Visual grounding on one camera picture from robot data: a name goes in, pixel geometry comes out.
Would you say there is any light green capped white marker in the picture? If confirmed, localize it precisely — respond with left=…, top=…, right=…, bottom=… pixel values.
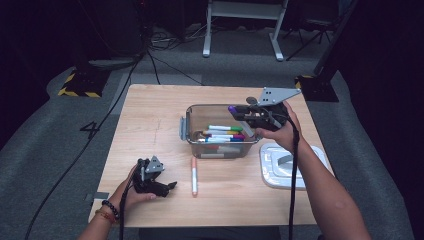
left=207, top=125, right=244, bottom=132

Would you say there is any grey stand base plate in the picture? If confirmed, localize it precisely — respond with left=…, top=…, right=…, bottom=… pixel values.
left=88, top=57, right=143, bottom=70

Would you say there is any yellow capped white marker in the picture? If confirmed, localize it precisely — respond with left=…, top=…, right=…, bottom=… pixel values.
left=202, top=130, right=240, bottom=136

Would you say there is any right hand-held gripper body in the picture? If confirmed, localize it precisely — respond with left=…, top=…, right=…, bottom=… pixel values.
left=252, top=86, right=302, bottom=132

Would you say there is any white metal table frame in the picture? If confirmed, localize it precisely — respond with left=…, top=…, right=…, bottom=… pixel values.
left=202, top=0, right=290, bottom=62

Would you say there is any tangle of floor cables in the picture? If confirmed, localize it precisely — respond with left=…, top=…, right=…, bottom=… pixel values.
left=149, top=24, right=209, bottom=51

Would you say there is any orange cord bracelet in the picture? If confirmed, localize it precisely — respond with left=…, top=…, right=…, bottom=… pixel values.
left=95, top=208, right=116, bottom=225

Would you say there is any person's right hand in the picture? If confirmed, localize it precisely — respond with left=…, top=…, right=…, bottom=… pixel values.
left=255, top=101, right=310, bottom=155

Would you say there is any grey tape piece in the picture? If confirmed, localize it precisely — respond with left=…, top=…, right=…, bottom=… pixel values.
left=84, top=191, right=110, bottom=202

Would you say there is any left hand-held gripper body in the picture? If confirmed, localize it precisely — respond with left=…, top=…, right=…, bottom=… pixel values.
left=132, top=155, right=171, bottom=198

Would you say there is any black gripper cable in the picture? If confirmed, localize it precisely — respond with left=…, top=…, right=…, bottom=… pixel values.
left=118, top=183, right=133, bottom=240
left=281, top=113, right=301, bottom=240

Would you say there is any peach capped white marker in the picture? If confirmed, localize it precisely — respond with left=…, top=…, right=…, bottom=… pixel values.
left=190, top=156, right=199, bottom=198

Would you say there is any black bead bracelet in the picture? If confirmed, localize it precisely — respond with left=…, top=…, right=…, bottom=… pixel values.
left=101, top=199, right=121, bottom=220

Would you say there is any black tripod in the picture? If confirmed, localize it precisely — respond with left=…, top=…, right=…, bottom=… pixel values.
left=285, top=18, right=334, bottom=62

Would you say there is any black yellow striped stand base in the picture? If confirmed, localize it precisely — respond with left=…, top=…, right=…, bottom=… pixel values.
left=58, top=68, right=111, bottom=99
left=294, top=74, right=340, bottom=103

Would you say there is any long black floor cable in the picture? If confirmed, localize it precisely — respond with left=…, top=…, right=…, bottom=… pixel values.
left=24, top=54, right=148, bottom=240

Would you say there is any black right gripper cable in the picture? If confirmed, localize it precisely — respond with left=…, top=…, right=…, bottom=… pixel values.
left=281, top=113, right=301, bottom=240

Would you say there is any dark metal stand pole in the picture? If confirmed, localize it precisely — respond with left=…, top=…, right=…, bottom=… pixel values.
left=312, top=0, right=359, bottom=77

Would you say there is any purple capped white marker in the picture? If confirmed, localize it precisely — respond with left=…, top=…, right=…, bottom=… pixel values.
left=227, top=104, right=256, bottom=138

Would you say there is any white plastic box lid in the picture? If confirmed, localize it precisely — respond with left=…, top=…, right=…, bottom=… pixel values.
left=259, top=142, right=330, bottom=191

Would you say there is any person's left hand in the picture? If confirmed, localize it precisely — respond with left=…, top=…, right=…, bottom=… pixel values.
left=109, top=165, right=158, bottom=211

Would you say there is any clear tinted plastic storage box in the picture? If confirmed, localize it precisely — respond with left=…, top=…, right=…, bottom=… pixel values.
left=179, top=103, right=262, bottom=160

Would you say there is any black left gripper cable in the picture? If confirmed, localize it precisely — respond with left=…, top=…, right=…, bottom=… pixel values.
left=118, top=183, right=133, bottom=240

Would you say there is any dark blue capped white marker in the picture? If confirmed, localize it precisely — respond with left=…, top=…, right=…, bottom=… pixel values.
left=197, top=137, right=245, bottom=144

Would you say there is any thin black floor cable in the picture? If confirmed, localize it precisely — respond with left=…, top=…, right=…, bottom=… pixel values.
left=146, top=49, right=205, bottom=87

